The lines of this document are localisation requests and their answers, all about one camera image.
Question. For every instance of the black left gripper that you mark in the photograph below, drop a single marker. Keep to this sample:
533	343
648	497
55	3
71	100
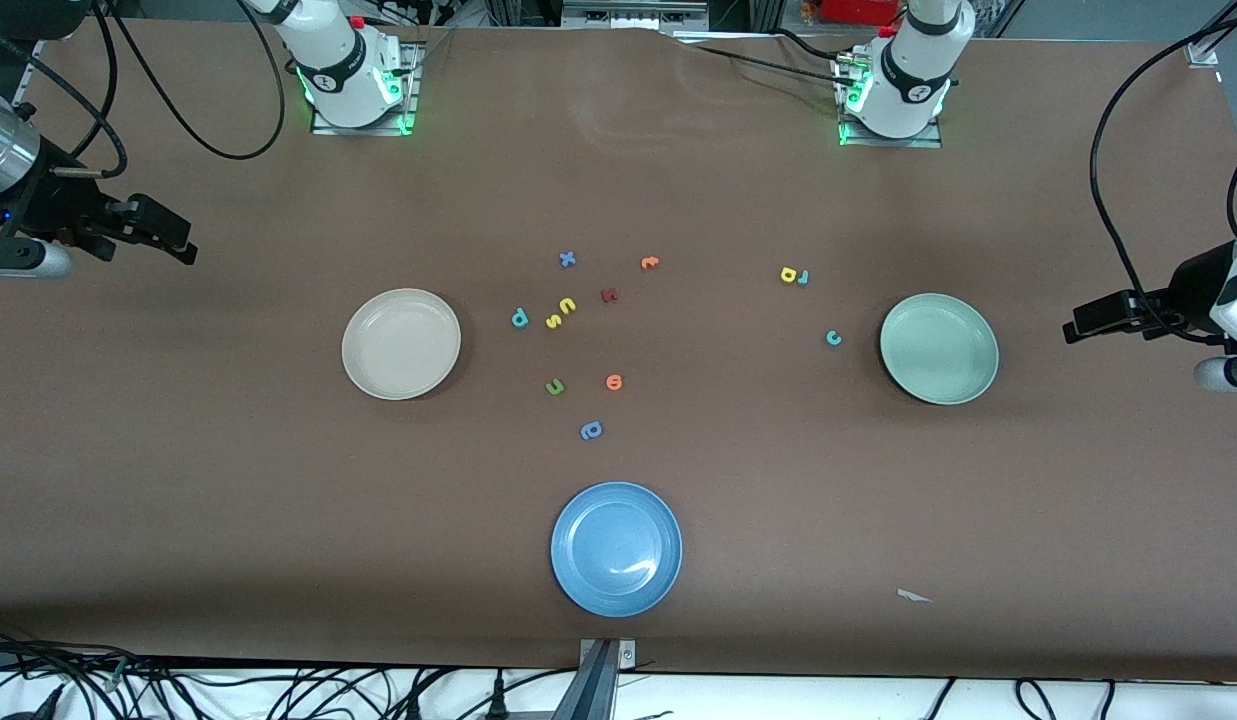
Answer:
1191	285

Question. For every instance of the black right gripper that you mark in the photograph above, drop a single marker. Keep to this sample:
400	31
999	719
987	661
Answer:
50	203

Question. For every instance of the green round plate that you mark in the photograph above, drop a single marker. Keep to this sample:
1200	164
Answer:
939	349

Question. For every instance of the brown table cover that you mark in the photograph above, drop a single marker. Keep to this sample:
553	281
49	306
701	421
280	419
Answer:
178	500

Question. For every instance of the beige round plate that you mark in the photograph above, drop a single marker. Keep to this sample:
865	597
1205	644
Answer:
400	345

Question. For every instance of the white paper scrap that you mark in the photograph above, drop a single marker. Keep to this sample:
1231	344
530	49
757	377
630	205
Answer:
908	596

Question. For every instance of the red box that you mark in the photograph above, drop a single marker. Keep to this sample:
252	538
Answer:
858	10

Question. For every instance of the blue letter a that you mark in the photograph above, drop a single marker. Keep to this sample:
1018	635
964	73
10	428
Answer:
591	431

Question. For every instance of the black plug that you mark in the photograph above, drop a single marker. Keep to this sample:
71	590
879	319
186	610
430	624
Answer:
46	706
498	700
413	706

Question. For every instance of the grey metal box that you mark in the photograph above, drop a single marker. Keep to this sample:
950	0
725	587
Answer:
633	12

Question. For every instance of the blue round plate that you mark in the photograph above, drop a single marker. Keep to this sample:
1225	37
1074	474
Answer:
616	549

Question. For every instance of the aluminium frame profile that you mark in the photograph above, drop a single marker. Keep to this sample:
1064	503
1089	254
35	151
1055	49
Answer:
26	90

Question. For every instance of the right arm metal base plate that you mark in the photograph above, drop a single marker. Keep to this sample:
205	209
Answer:
363	131

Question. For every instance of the aluminium frame corner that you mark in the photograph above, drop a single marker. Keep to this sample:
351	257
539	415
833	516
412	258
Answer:
1203	48

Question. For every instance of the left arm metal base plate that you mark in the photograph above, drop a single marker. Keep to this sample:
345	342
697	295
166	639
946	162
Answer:
888	143

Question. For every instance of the aluminium profile bracket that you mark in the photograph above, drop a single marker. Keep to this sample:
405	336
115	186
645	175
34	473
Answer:
598	680

